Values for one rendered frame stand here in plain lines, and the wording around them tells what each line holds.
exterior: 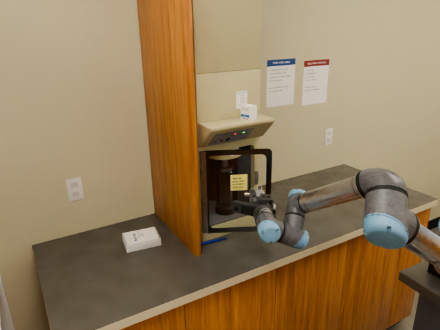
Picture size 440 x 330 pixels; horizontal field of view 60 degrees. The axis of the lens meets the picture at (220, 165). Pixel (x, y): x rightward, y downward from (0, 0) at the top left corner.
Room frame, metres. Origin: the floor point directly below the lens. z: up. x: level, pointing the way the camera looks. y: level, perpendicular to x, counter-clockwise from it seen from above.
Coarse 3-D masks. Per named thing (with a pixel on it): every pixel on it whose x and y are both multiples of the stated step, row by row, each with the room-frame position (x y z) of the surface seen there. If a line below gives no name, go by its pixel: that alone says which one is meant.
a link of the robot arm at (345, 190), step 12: (372, 168) 1.10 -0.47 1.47; (384, 168) 1.09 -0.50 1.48; (348, 180) 1.15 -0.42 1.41; (360, 180) 1.09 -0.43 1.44; (372, 180) 1.05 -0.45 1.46; (384, 180) 1.02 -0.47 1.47; (396, 180) 1.01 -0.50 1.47; (300, 192) 1.33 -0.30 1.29; (312, 192) 1.25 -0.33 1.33; (324, 192) 1.20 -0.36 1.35; (336, 192) 1.16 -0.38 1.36; (348, 192) 1.13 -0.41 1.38; (360, 192) 1.09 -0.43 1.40; (288, 204) 1.31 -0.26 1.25; (300, 204) 1.27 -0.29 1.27; (312, 204) 1.23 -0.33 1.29; (324, 204) 1.20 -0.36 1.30; (336, 204) 1.18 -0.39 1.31
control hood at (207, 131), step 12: (216, 120) 1.60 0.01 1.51; (228, 120) 1.60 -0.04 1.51; (240, 120) 1.59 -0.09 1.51; (252, 120) 1.59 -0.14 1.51; (264, 120) 1.60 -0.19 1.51; (204, 132) 1.51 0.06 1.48; (216, 132) 1.49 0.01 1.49; (252, 132) 1.62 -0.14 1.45; (264, 132) 1.67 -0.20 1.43; (204, 144) 1.53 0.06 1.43; (216, 144) 1.57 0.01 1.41
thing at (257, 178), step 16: (208, 160) 1.56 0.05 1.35; (224, 160) 1.56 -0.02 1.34; (240, 160) 1.56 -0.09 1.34; (256, 160) 1.57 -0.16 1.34; (208, 176) 1.56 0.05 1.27; (224, 176) 1.56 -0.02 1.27; (256, 176) 1.57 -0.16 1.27; (208, 192) 1.56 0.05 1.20; (224, 192) 1.56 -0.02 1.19; (240, 192) 1.56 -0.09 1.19; (208, 208) 1.56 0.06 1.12; (224, 208) 1.56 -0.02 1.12; (208, 224) 1.56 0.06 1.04; (224, 224) 1.56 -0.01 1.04; (240, 224) 1.56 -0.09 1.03
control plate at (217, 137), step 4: (252, 128) 1.59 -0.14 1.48; (228, 132) 1.53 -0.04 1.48; (232, 132) 1.55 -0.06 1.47; (236, 132) 1.56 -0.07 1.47; (240, 132) 1.57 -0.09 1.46; (244, 132) 1.59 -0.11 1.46; (248, 132) 1.61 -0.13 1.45; (216, 136) 1.51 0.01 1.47; (220, 136) 1.53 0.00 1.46; (224, 136) 1.54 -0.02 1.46; (228, 136) 1.56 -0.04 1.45; (232, 136) 1.57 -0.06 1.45; (236, 136) 1.59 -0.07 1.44; (240, 136) 1.61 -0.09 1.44; (244, 136) 1.62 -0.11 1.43; (212, 140) 1.53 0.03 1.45; (216, 140) 1.54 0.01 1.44; (220, 140) 1.56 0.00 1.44; (224, 140) 1.57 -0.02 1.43; (232, 140) 1.61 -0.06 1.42; (212, 144) 1.56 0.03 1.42
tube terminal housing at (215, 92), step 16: (208, 80) 1.59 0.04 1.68; (224, 80) 1.63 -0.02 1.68; (240, 80) 1.67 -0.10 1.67; (256, 80) 1.71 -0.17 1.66; (208, 96) 1.59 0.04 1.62; (224, 96) 1.63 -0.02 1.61; (256, 96) 1.71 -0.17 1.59; (208, 112) 1.59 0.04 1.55; (224, 112) 1.63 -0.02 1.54; (224, 144) 1.63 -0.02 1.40; (240, 144) 1.67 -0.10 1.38; (256, 144) 1.71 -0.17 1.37
